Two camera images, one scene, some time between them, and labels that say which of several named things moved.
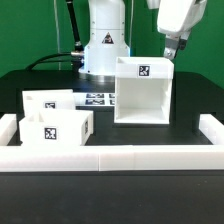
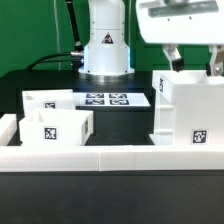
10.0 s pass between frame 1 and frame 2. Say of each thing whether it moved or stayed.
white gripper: moved
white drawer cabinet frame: moved
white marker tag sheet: stayed
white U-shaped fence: stayed
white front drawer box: stayed
